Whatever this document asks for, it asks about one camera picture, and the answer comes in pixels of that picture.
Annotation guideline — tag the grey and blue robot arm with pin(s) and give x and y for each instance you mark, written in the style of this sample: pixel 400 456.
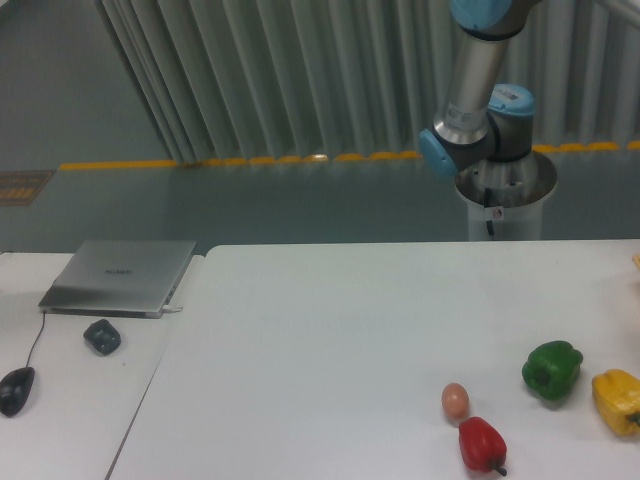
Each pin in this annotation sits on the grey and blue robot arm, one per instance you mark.
pixel 461 133

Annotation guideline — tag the white usb plug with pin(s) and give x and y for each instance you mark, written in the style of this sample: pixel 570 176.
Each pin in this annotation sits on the white usb plug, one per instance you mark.
pixel 169 309

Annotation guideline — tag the grey pleated curtain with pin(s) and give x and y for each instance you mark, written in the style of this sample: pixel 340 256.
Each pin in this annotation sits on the grey pleated curtain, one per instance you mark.
pixel 257 79

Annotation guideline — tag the silver closed laptop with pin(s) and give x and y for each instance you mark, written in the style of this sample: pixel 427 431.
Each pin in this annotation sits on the silver closed laptop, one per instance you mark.
pixel 119 278

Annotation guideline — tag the brown egg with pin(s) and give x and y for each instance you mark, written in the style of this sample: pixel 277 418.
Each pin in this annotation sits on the brown egg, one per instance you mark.
pixel 455 401

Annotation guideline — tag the small black case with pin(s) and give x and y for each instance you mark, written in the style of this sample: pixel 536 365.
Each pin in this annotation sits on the small black case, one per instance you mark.
pixel 103 337

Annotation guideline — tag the green bell pepper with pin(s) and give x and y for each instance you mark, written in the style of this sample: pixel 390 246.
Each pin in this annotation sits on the green bell pepper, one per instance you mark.
pixel 552 369

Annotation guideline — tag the red bell pepper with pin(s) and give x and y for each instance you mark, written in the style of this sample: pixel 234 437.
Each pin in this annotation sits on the red bell pepper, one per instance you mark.
pixel 482 447

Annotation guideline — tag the yellow bell pepper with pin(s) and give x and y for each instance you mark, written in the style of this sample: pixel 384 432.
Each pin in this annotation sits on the yellow bell pepper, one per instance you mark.
pixel 616 397

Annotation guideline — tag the black computer mouse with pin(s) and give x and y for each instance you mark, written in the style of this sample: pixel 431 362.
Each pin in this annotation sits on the black computer mouse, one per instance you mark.
pixel 15 390

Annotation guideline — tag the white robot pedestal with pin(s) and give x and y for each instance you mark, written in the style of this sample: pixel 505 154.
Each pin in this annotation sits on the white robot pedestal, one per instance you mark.
pixel 505 200

